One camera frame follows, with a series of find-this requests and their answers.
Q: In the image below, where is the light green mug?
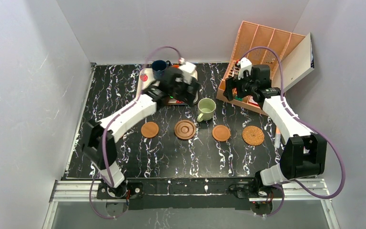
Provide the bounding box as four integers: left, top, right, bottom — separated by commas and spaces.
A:
196, 98, 216, 122

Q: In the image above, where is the dark ringed wooden coaster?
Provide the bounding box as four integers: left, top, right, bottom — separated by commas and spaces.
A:
174, 120, 196, 140

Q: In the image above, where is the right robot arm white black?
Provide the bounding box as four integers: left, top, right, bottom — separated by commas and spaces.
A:
223, 63, 327, 186

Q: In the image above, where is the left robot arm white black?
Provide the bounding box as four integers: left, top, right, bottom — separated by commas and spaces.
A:
80, 63, 200, 188

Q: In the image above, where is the smooth wooden coaster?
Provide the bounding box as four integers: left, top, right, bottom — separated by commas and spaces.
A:
141, 122, 159, 138

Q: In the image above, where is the woven rattan coaster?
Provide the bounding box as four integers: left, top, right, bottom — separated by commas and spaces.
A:
242, 126, 264, 146

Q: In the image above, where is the orange round coaster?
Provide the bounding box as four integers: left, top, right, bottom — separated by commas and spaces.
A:
212, 125, 231, 142

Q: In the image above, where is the navy blue mug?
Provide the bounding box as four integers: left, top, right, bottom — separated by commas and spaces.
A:
152, 60, 172, 81

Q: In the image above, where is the white strawberry tray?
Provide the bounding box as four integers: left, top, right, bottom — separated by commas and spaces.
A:
135, 68, 187, 105

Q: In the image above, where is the pink desk file organizer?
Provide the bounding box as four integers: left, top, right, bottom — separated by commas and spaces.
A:
217, 21, 292, 102

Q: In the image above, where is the white binder folder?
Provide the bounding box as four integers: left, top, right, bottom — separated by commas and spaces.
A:
280, 33, 315, 92

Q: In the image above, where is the white marker pen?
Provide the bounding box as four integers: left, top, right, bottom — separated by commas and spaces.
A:
274, 128, 281, 149

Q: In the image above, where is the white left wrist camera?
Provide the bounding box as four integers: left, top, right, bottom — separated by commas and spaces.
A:
178, 62, 197, 84

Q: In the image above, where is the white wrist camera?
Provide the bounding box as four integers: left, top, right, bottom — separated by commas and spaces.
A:
235, 57, 253, 80
178, 62, 197, 84

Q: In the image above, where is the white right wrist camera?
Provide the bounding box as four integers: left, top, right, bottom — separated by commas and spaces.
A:
235, 57, 253, 80

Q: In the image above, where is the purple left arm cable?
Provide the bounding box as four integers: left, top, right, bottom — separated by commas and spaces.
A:
89, 46, 183, 220

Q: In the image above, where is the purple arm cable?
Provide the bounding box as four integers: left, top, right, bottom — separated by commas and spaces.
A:
240, 46, 346, 218
89, 46, 183, 220

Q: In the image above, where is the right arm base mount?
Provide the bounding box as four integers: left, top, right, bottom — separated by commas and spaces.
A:
227, 179, 285, 218

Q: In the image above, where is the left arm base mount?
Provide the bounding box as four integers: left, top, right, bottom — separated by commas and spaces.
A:
96, 180, 143, 219

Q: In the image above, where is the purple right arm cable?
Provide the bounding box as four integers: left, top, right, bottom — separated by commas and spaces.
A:
240, 46, 346, 218

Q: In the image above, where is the aluminium front rail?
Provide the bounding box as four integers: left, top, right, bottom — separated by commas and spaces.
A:
43, 177, 328, 229

